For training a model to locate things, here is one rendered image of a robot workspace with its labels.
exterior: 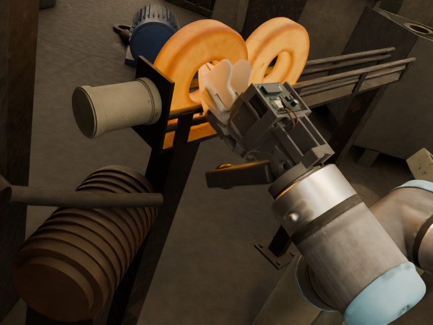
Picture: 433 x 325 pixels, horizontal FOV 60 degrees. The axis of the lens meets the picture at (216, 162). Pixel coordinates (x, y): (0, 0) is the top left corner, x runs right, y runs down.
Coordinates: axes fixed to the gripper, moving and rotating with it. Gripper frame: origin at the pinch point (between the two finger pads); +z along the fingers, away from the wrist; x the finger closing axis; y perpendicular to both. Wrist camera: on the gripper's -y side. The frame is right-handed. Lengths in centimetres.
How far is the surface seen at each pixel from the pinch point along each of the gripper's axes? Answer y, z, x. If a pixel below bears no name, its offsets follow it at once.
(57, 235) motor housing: -15.7, -10.2, 21.0
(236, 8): -75, 134, -174
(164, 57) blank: 1.7, 1.1, 7.2
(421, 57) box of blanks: -12, 19, -167
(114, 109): -2.5, -2.8, 14.6
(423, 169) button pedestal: -4, -26, -50
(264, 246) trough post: -68, -18, -62
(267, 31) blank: 6.2, 2.1, -10.2
